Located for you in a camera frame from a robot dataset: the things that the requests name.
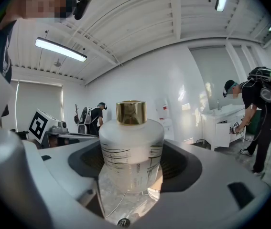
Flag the white sink cabinet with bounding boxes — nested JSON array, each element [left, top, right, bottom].
[[201, 104, 247, 152]]

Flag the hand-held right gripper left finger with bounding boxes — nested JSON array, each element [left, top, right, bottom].
[[22, 138, 113, 229]]

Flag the wooden coat rack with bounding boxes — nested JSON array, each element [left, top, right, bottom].
[[74, 104, 81, 125]]

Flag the green bin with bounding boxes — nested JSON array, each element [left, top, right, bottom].
[[246, 108, 263, 135]]

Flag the white cable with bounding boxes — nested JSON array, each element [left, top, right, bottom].
[[103, 191, 129, 219]]

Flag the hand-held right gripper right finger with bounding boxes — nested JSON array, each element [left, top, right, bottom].
[[135, 138, 271, 229]]

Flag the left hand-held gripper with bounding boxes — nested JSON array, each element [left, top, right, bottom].
[[27, 108, 69, 144]]

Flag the white water dispenser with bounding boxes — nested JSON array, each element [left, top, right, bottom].
[[154, 97, 175, 141]]

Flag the person's head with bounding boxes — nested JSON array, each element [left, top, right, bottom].
[[0, 0, 78, 30]]

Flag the frosted white container gold cap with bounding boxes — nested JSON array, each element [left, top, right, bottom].
[[98, 100, 166, 195]]

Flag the white window blind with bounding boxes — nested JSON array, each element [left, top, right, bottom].
[[189, 47, 244, 110], [8, 79, 64, 134]]

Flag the black head-mounted camera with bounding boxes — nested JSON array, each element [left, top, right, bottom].
[[72, 0, 93, 21]]

